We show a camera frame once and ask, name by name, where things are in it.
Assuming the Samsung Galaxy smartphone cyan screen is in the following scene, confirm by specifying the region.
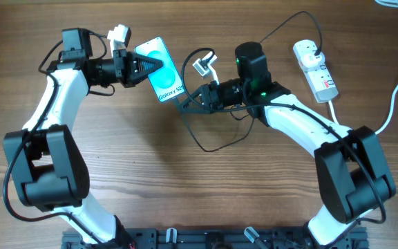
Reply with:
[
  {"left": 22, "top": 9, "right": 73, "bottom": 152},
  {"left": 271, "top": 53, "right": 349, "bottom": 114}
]
[{"left": 135, "top": 37, "right": 184, "bottom": 102}]

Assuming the black USB charging cable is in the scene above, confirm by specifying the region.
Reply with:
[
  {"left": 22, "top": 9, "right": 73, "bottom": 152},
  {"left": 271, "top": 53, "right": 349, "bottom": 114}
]
[{"left": 173, "top": 10, "right": 324, "bottom": 154}]

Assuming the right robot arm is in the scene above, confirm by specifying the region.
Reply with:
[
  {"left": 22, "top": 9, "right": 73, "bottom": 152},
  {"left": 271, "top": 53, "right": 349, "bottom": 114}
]
[{"left": 178, "top": 41, "right": 396, "bottom": 248}]

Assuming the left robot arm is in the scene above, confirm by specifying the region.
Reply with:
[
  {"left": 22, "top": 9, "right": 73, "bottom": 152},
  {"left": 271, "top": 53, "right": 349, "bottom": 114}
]
[{"left": 3, "top": 24, "right": 163, "bottom": 248}]

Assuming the white charger plug adapter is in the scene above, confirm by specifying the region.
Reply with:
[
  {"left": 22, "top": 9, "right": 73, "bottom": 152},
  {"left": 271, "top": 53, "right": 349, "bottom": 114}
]
[{"left": 299, "top": 53, "right": 325, "bottom": 71}]

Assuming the white power strip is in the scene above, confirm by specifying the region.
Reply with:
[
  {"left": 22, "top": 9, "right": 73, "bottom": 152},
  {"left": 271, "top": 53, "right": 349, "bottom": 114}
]
[{"left": 293, "top": 39, "right": 339, "bottom": 103}]

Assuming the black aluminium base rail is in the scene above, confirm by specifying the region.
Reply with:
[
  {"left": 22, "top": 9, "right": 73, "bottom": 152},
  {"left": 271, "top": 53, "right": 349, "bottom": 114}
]
[{"left": 61, "top": 227, "right": 369, "bottom": 249}]

